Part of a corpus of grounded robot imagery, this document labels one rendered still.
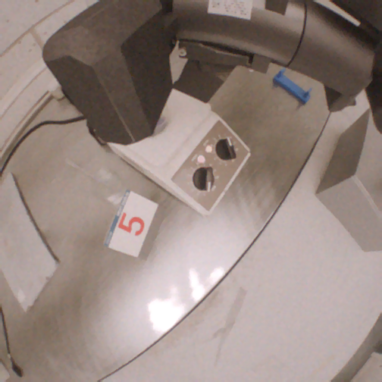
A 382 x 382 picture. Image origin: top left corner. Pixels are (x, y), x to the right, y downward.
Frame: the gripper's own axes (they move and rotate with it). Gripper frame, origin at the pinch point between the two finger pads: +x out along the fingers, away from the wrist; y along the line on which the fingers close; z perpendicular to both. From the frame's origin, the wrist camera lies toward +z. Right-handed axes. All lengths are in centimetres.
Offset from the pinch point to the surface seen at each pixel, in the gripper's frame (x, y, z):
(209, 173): -8.8, -3.4, 19.1
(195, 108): -4.9, 4.6, 16.8
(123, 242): 1.0, -15.4, 23.2
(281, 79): -20.5, 27.6, 24.8
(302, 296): -30.5, -18.4, 26.0
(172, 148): -3.7, -2.3, 16.8
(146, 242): -1.9, -14.4, 25.2
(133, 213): 0.7, -10.8, 23.1
